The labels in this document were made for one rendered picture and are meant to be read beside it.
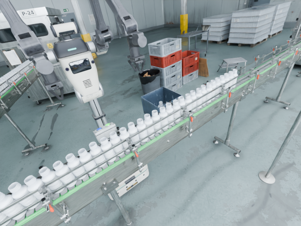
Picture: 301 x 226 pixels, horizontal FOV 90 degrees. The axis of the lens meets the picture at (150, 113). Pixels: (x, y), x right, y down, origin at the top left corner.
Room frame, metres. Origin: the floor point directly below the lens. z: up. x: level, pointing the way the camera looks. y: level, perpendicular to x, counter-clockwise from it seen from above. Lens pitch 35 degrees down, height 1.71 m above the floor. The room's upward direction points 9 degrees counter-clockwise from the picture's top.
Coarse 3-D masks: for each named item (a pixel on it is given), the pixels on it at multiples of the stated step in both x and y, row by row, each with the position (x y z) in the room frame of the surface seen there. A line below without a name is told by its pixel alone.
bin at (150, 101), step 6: (156, 90) 1.53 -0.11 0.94; (162, 90) 1.57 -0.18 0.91; (168, 90) 1.49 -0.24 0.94; (144, 96) 1.44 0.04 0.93; (150, 96) 1.48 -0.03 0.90; (156, 96) 1.52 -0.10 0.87; (162, 96) 1.56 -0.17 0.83; (168, 96) 1.50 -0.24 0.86; (174, 96) 1.41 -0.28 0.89; (144, 102) 1.37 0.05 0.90; (150, 102) 1.48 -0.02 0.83; (156, 102) 1.52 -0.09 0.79; (168, 102) 1.22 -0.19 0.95; (144, 108) 1.39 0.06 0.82; (150, 108) 1.28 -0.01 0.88; (156, 108) 1.19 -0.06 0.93; (150, 114) 1.29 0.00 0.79
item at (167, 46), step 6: (156, 42) 3.45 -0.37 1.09; (162, 42) 3.56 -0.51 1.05; (168, 42) 3.64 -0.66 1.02; (174, 42) 3.23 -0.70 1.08; (180, 42) 3.34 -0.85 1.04; (150, 48) 3.26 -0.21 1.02; (156, 48) 3.13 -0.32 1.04; (162, 48) 3.01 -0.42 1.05; (168, 48) 3.12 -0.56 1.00; (174, 48) 3.23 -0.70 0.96; (180, 48) 3.33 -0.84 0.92; (150, 54) 3.27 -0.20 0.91; (156, 54) 3.14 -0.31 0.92; (162, 54) 3.01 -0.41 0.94; (168, 54) 3.11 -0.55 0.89
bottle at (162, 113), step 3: (162, 108) 0.83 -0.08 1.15; (162, 111) 0.80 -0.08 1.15; (165, 111) 0.81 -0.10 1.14; (159, 114) 0.81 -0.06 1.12; (162, 114) 0.80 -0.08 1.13; (165, 114) 0.80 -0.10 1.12; (162, 117) 0.79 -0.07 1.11; (162, 120) 0.79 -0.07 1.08; (165, 120) 0.79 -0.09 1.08; (162, 123) 0.79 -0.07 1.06; (165, 123) 0.79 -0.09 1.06; (162, 126) 0.79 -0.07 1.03
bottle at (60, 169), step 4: (56, 164) 0.50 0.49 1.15; (60, 164) 0.49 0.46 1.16; (56, 168) 0.47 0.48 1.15; (60, 168) 0.48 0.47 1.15; (64, 168) 0.49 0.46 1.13; (68, 168) 0.50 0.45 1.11; (56, 172) 0.47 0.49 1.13; (60, 172) 0.47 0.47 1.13; (64, 172) 0.47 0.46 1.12; (64, 176) 0.46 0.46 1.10; (68, 176) 0.47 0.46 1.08; (72, 176) 0.49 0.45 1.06; (64, 180) 0.46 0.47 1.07; (68, 180) 0.47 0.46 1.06; (76, 180) 0.49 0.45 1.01; (64, 184) 0.46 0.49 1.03; (72, 184) 0.47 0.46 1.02
